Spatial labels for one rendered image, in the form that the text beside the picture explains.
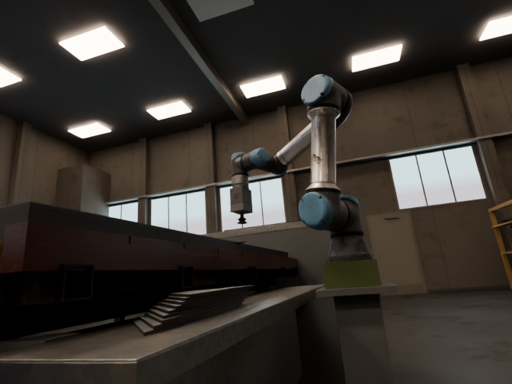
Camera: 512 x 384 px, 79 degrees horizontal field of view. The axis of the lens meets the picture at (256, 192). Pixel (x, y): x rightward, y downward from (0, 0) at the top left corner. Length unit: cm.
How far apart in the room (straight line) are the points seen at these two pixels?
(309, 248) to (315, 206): 94
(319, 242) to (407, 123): 859
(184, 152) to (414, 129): 749
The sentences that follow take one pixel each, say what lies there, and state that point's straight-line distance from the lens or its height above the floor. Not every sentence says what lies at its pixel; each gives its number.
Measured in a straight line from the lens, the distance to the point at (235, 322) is 48.
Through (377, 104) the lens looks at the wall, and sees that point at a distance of 1052.
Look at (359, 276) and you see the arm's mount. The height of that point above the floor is 71.
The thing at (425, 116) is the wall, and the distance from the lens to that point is 1045.
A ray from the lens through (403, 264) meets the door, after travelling 929.
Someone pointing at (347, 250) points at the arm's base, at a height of 80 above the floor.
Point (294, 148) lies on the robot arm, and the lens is 133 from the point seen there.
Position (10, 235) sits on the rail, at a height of 81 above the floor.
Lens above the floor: 74
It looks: 15 degrees up
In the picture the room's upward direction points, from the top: 5 degrees counter-clockwise
